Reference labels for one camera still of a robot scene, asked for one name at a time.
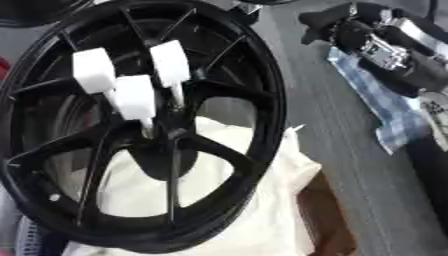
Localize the black spoked wheel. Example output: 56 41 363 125
0 0 289 255

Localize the black round tyre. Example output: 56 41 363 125
0 0 97 28

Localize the brown cardboard box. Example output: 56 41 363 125
295 169 359 256

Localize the white sheet with black print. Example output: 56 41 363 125
416 90 448 152

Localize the blue checked cloth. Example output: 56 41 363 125
325 45 434 156

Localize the white cloth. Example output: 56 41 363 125
59 116 324 256

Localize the white pin with flat head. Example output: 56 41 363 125
112 74 160 135
70 47 119 103
148 39 193 108

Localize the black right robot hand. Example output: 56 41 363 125
297 2 448 99

